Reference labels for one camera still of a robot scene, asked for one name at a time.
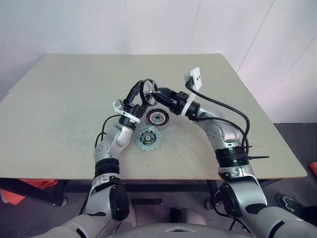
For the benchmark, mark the motor housing with copper windings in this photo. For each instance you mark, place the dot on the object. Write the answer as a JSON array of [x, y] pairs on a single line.
[[157, 119]]

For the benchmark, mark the small black block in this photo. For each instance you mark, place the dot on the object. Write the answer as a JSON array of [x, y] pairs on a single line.
[[175, 215]]

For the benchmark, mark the black flat bar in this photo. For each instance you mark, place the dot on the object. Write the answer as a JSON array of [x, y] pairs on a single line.
[[146, 201]]

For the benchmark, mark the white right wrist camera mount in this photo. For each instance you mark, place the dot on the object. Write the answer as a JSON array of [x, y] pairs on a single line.
[[195, 78]]

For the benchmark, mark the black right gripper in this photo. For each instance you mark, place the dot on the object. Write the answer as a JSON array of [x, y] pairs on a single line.
[[179, 101]]

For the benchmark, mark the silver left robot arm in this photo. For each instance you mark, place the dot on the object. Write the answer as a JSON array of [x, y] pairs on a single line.
[[119, 138]]

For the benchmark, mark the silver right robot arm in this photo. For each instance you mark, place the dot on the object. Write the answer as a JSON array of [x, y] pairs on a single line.
[[223, 131]]

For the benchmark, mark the grey green sneaker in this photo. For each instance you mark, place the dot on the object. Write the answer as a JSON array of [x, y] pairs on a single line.
[[287, 202]]

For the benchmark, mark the person's dark trouser leg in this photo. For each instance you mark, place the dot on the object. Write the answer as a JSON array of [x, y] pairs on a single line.
[[308, 214]]

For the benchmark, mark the orange object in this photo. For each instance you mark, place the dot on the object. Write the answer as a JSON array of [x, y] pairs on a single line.
[[313, 168]]

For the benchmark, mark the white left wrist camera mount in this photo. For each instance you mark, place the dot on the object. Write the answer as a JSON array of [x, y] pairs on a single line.
[[117, 105]]

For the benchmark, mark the black silver spoked rotor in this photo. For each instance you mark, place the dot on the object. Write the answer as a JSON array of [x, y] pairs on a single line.
[[149, 93]]

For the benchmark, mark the orange cloth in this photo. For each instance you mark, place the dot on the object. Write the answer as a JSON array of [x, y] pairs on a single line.
[[15, 197]]

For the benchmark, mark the black zip tie tail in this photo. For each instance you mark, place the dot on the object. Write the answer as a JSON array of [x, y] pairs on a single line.
[[260, 157]]

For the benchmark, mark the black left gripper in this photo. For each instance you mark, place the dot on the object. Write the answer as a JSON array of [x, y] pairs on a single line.
[[135, 110]]

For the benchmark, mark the silver robot torso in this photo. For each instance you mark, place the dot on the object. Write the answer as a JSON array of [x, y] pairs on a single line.
[[178, 233]]

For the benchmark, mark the black table frame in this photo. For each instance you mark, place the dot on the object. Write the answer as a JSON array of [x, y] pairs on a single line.
[[37, 193]]

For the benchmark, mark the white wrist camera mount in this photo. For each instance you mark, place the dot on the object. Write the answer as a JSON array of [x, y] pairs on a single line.
[[117, 105], [195, 78]]

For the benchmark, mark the round silver circuit board lid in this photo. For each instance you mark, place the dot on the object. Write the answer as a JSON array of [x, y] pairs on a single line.
[[148, 138]]

